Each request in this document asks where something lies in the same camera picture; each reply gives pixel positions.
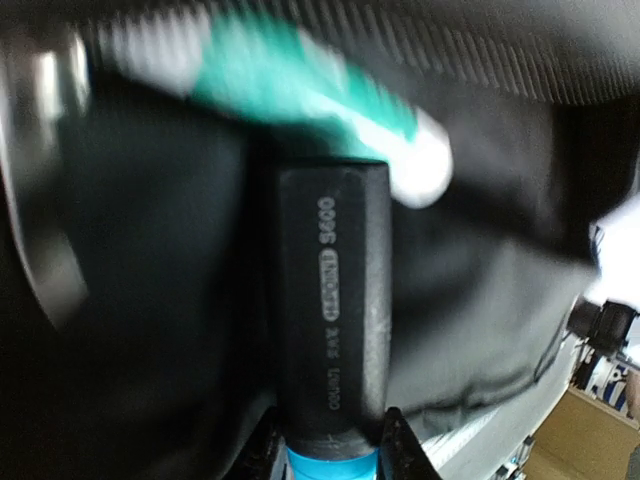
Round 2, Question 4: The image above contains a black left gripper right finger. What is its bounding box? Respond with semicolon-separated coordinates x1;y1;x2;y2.
377;407;440;480

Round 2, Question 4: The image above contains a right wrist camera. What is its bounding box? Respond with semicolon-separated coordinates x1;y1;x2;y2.
567;196;639;370

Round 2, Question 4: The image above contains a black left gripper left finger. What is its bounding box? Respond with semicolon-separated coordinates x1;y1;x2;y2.
244;407;288;480

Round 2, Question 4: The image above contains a blue highlighter marker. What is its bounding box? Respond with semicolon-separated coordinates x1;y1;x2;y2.
267;160;392;479

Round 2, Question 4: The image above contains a black student backpack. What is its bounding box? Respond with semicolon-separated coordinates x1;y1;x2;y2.
1;1;639;479

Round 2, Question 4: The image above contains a white glue stick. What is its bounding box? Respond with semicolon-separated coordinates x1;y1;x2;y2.
97;10;453;209

